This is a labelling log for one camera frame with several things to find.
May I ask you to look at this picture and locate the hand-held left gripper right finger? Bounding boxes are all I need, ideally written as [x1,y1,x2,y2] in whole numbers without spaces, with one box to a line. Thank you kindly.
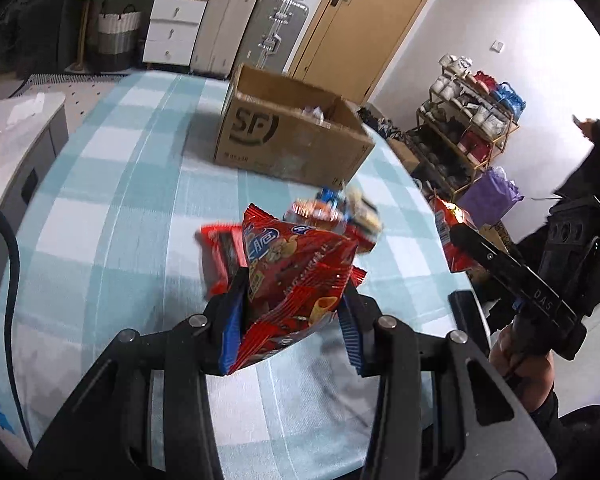
[336,280,558,480]

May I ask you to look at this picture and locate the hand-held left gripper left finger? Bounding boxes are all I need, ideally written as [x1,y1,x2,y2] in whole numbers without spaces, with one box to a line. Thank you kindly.
[27,267,251,480]

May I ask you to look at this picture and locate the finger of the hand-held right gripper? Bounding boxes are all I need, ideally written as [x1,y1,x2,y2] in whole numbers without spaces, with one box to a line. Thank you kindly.
[449,223,488,272]
[447,290,492,333]

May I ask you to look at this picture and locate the red cone-chip snack packet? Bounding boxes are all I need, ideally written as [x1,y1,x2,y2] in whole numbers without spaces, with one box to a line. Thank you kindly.
[237,203,368,376]

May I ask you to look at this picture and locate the brown cardboard box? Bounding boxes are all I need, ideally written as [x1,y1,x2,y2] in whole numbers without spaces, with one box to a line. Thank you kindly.
[212,62,377,188]

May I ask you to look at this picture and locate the person's right hand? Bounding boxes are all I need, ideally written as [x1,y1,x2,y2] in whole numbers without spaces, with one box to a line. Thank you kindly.
[489,322,556,411]

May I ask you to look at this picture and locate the printed brown carton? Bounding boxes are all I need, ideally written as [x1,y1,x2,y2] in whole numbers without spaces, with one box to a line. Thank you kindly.
[480,220,518,251]

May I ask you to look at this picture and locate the purple bag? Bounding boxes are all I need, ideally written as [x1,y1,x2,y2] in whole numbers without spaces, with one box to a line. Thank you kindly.
[457,166,525,226]

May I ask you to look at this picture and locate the wooden shoe rack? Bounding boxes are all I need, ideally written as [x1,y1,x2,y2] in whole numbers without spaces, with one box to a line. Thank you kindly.
[412,55,521,196]

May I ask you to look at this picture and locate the yellow cracker packet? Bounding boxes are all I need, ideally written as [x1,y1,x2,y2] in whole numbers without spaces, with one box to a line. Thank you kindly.
[342,187,385,253]

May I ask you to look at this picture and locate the plain red snack packet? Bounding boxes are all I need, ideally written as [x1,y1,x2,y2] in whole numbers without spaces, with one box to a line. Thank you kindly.
[195,222,248,297]

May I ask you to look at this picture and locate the small brown carton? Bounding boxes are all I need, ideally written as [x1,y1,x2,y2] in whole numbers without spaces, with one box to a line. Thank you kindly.
[387,135,421,171]

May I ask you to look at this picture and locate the rows of sneakers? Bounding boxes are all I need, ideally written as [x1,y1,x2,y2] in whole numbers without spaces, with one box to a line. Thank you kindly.
[415,54,526,186]

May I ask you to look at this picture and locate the orange noodle-print snack packet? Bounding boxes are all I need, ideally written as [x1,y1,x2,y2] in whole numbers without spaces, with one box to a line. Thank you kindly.
[282,199,346,233]

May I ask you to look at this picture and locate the pile of dark shoes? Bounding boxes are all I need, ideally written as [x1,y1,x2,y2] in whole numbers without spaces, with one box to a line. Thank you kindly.
[356,105,406,141]

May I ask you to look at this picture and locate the wooden door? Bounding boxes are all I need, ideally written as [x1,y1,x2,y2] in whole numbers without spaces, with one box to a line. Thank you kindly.
[286,0,451,106]

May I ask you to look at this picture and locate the silver suitcase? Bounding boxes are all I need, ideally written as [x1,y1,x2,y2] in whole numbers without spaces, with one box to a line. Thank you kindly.
[242,0,311,78]

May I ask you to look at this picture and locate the white tissue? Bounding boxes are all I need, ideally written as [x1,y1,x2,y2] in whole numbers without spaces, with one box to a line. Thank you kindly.
[7,95,46,126]

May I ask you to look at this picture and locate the striped edge rug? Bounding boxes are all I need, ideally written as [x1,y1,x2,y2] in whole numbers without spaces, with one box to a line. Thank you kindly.
[10,72,116,111]

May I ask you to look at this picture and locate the beige suitcase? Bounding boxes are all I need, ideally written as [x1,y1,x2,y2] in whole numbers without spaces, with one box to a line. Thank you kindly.
[190,0,262,81]

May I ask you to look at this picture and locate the white drawer desk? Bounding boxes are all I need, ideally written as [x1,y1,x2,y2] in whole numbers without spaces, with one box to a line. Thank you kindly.
[75,0,213,67]

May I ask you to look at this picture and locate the woven laundry basket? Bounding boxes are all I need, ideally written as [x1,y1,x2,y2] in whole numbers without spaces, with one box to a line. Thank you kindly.
[87,2,143,72]

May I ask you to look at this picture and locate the black cable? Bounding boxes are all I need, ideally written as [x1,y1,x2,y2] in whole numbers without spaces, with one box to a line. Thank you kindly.
[0,196,36,453]

